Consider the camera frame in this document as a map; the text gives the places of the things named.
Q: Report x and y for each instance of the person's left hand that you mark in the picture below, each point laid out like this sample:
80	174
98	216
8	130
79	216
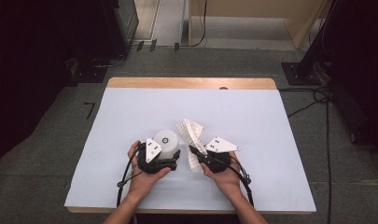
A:
144	182

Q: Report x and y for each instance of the white paper table sheet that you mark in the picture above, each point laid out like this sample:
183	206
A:
255	124

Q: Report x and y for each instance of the black cabinet with glass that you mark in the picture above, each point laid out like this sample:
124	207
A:
124	21

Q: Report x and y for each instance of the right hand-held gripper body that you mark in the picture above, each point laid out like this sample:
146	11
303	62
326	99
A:
219	160

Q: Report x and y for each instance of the black metal stand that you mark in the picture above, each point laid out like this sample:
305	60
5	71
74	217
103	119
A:
301	74

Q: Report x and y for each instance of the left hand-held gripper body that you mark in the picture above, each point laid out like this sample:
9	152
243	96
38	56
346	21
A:
152	155

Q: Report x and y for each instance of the white paper towel roll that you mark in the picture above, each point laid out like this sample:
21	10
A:
166	146

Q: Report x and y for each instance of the black curtain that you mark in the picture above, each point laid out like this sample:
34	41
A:
21	62
364	62

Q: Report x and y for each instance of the person's right hand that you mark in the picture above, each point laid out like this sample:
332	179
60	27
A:
227	183

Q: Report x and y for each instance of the black flat stand base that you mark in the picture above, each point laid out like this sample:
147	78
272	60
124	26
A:
90	74

